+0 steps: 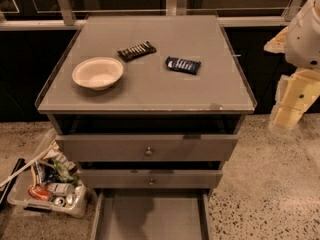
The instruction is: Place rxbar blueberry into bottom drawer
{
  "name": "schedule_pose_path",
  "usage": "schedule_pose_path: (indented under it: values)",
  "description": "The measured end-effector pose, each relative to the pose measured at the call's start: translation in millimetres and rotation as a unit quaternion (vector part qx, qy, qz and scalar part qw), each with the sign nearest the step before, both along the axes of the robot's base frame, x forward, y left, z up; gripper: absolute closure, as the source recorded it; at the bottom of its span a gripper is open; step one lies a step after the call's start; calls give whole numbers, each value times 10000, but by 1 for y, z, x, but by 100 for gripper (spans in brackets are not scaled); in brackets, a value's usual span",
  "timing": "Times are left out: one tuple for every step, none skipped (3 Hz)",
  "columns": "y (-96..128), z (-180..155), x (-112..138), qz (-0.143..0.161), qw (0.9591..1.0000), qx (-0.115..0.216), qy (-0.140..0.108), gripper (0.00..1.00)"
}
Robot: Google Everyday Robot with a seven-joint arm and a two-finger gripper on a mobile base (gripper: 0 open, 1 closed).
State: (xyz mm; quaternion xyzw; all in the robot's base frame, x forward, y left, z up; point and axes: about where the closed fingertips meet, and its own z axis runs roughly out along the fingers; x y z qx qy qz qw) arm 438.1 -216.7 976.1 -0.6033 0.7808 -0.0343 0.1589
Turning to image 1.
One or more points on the white paper bowl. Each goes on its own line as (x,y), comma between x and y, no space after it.
(98,73)

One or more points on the grey middle drawer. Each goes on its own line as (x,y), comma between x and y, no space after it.
(143,179)

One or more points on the blue rxbar blueberry bar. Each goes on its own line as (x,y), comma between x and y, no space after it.
(183,65)

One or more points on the white stick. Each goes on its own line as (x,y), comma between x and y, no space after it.
(40,157)

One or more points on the grey drawer cabinet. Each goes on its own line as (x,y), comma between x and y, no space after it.
(150,98)

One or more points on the grey top drawer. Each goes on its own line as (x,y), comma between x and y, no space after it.
(147,148)

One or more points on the grey open bottom drawer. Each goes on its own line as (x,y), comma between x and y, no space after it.
(151,214)

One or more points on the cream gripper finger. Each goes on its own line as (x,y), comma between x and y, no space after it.
(277,43)
(286,114)

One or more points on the red crushed can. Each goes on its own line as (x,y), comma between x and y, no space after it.
(39,193)

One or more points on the clear plastic trash bin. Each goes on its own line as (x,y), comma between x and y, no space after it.
(49,182)

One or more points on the black snack bar wrapper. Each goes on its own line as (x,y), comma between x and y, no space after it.
(137,51)

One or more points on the metal window railing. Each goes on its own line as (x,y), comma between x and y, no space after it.
(17,15)

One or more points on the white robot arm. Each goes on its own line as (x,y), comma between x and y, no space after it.
(300,43)

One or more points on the silver soda can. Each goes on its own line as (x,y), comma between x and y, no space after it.
(60,189)

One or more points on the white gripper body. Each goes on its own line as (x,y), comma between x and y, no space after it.
(304,44)

